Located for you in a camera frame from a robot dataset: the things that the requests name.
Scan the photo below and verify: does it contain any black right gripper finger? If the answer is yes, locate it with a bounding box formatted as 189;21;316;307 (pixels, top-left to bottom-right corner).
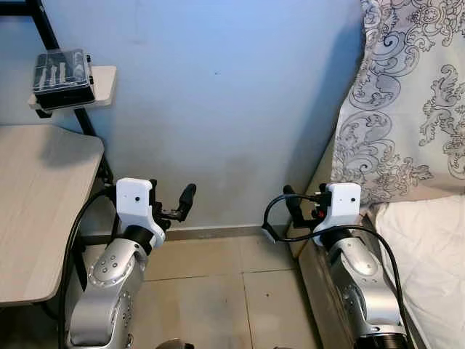
283;185;307;228

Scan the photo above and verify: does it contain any grey baseboard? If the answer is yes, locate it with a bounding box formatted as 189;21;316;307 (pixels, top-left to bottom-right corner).
80;224;306;244

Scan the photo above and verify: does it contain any small beige wooden shelf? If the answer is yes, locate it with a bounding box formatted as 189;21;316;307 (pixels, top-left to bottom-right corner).
29;65;117;113

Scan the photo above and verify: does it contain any silver robot left leg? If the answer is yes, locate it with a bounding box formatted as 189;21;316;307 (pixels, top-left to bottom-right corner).
155;338;193;349

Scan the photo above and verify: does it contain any white quilted mattress pad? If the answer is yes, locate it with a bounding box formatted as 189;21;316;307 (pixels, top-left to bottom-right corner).
367;193;465;349

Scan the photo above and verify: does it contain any black tool case clear lid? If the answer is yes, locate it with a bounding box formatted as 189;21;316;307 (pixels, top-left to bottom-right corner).
32;49;97;111

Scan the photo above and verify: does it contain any large grey floral patterned pillow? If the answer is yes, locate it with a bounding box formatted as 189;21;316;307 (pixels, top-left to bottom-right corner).
331;0;465;204

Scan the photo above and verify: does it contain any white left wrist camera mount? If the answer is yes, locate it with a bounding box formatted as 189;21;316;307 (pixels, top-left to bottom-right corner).
116;178;166;248

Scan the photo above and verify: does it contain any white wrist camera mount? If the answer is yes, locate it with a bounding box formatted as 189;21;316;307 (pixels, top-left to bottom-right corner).
320;182;362;244
116;178;166;248

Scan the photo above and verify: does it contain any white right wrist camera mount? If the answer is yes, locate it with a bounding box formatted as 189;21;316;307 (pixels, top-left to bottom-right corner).
320;182;362;244

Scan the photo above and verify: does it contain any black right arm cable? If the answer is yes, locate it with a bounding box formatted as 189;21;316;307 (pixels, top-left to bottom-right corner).
262;191;409;349

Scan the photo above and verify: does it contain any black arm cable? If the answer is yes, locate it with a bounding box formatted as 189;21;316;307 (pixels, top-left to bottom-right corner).
57;185;118;349
262;191;409;349

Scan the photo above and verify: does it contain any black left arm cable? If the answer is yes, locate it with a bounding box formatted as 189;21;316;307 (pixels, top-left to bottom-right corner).
57;185;118;349

